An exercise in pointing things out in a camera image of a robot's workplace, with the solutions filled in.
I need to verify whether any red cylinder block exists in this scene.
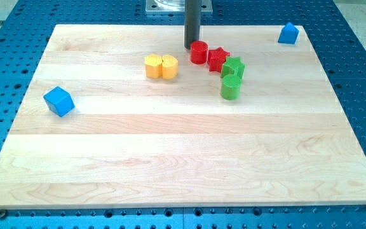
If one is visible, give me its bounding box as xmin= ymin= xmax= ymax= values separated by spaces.
xmin=190 ymin=41 xmax=208 ymax=64

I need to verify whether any green star block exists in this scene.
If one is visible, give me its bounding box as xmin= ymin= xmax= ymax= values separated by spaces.
xmin=220 ymin=57 xmax=245 ymax=80

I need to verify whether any yellow heart block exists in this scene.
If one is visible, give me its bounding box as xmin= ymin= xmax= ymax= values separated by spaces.
xmin=161 ymin=55 xmax=179 ymax=80

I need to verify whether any light wooden board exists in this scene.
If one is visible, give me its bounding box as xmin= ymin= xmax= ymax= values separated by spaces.
xmin=0 ymin=24 xmax=366 ymax=209

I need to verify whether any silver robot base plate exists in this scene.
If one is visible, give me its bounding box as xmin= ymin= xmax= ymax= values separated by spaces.
xmin=145 ymin=0 xmax=213 ymax=15

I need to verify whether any blue pentagon block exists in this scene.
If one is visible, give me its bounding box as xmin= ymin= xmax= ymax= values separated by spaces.
xmin=278 ymin=22 xmax=300 ymax=45

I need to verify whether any yellow hexagon block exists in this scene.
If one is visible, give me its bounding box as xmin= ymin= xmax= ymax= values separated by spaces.
xmin=144 ymin=54 xmax=163 ymax=78

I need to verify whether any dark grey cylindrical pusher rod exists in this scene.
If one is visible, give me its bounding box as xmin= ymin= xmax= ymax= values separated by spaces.
xmin=184 ymin=0 xmax=201 ymax=50

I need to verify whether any left board clamp screw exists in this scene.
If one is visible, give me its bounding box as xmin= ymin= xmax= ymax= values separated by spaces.
xmin=0 ymin=209 xmax=8 ymax=219

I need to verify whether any blue cube block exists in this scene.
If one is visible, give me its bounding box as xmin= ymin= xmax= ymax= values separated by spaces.
xmin=43 ymin=87 xmax=75 ymax=117

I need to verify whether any green cylinder block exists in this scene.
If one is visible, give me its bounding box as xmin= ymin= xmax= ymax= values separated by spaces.
xmin=220 ymin=74 xmax=242 ymax=101

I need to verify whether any red star block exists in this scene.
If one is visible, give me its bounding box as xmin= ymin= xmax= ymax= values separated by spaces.
xmin=207 ymin=47 xmax=231 ymax=73

